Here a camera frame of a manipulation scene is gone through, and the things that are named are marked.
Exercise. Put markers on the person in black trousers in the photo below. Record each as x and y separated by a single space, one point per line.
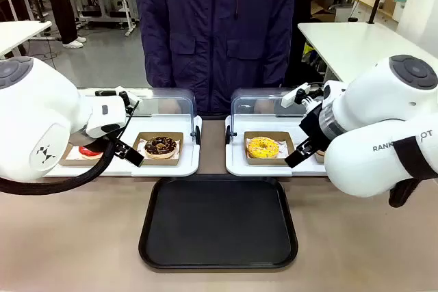
65 8

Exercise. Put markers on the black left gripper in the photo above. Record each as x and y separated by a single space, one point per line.
97 142

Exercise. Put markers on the left white display case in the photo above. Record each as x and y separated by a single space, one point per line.
164 170

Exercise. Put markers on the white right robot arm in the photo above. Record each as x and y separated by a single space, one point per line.
376 134

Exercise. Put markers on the person in navy jacket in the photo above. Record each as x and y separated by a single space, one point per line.
215 32

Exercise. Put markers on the red glazed donut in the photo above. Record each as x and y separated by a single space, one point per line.
89 153

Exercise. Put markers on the black plastic serving tray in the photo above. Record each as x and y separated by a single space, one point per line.
219 223

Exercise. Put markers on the person in black clothes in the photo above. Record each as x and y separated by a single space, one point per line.
304 15

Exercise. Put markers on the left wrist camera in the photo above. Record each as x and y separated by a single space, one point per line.
127 98

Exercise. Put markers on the clear display case lid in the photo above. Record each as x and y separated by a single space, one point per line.
253 104
167 100

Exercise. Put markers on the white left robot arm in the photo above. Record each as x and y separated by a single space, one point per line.
34 117

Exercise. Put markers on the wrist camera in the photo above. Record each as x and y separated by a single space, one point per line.
127 98
293 97

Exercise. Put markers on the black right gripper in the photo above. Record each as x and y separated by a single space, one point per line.
310 121

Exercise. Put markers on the yellow sprinkled donut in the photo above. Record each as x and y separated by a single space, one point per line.
263 147

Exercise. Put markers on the chocolate glazed donut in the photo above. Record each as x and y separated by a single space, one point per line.
161 147

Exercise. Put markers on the right white display case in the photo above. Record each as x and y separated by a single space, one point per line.
239 169

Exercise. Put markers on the brown cardboard donut tray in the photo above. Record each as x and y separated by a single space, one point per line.
287 141
140 160
319 159
68 162

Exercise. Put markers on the white display case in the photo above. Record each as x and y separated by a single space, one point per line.
239 169
164 170

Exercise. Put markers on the white side table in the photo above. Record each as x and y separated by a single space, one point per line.
356 42
20 33

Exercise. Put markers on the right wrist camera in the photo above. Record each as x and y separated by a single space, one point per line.
293 97

